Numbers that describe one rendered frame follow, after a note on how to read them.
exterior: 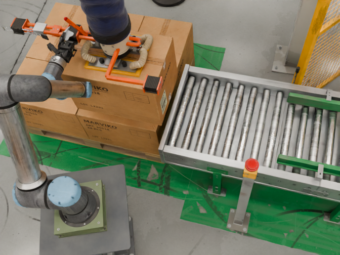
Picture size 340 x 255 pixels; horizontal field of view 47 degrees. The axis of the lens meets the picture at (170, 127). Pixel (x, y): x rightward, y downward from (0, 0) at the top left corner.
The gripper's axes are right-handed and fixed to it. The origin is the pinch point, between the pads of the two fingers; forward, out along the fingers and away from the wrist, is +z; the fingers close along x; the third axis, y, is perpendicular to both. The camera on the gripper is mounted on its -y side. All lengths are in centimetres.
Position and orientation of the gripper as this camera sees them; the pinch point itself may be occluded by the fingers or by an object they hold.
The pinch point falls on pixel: (70, 32)
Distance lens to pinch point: 242.0
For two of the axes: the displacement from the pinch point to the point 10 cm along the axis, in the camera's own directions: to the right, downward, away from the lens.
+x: -0.9, -4.8, -8.7
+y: 9.6, 2.0, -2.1
